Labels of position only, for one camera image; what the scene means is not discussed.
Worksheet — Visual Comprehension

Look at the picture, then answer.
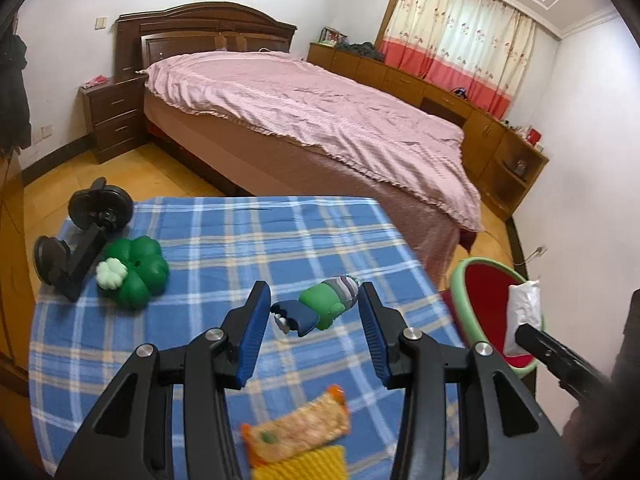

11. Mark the clear plastic bag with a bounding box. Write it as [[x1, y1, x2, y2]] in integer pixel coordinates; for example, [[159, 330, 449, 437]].
[[503, 281, 542, 358]]

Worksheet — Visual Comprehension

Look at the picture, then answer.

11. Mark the rice cracker snack pack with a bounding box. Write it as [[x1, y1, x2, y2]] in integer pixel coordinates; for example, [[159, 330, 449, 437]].
[[240, 385, 350, 468]]

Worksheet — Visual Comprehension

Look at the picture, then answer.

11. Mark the wall light switch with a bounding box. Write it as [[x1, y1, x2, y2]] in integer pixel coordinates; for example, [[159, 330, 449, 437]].
[[94, 16, 107, 30]]

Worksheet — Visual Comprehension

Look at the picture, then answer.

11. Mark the floral cream red curtain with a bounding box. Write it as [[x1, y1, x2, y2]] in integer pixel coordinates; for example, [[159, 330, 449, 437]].
[[381, 0, 537, 119]]

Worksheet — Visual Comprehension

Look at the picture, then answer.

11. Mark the dark wooden headboard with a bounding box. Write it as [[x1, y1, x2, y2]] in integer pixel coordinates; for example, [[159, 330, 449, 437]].
[[114, 2, 296, 80]]

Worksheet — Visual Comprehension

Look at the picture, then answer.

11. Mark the black jacket hanging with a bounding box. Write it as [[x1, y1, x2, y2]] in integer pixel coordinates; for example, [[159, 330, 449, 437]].
[[0, 28, 32, 155]]

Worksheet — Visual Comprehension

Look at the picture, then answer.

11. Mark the wooden wardrobe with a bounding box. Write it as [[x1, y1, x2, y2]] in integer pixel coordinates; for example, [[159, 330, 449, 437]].
[[0, 151, 35, 398]]

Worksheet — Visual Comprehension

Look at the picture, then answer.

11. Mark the blue plaid blanket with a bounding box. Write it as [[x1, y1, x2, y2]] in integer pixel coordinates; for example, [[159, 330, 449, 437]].
[[28, 197, 460, 479]]

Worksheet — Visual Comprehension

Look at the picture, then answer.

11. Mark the pink bed quilt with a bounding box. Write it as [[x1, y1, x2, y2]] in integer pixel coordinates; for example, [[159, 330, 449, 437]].
[[145, 51, 480, 231]]

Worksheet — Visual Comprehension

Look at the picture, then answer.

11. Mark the green striped small toy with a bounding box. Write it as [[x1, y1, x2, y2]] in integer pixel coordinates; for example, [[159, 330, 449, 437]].
[[270, 275, 360, 337]]

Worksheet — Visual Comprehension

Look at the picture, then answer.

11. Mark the black suction cup mount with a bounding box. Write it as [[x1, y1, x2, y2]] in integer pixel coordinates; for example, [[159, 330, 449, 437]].
[[34, 177, 134, 301]]

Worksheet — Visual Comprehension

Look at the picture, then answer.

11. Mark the dark wooden nightstand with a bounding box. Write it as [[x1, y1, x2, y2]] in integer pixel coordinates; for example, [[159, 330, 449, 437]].
[[79, 73, 146, 164]]

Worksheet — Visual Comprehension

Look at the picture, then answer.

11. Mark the long wooden sideboard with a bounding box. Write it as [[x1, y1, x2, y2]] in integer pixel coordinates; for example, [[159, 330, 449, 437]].
[[307, 42, 548, 220]]

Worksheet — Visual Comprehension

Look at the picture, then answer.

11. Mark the red bin with green rim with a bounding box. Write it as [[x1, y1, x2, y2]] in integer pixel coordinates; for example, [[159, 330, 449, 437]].
[[442, 257, 537, 378]]

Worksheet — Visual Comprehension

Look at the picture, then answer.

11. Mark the dark clothes pile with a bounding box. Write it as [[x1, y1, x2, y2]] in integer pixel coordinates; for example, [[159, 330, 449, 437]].
[[335, 41, 385, 63]]

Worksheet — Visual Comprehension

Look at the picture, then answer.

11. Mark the green clover plush toy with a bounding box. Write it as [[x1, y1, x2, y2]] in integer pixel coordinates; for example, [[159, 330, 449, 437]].
[[96, 235, 169, 311]]

